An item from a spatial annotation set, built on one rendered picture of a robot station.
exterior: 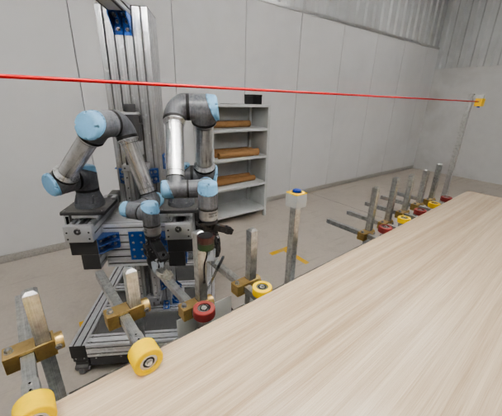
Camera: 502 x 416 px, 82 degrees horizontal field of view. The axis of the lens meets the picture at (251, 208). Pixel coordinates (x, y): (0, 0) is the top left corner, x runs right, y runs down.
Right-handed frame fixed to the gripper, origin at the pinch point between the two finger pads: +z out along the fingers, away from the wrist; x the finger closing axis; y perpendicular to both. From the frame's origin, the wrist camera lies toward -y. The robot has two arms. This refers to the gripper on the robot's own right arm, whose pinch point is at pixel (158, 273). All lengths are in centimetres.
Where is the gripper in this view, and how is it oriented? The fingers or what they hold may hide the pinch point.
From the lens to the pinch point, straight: 147.6
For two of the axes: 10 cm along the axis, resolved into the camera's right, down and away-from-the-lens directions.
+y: -6.3, -2.9, 7.2
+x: -7.7, 2.0, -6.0
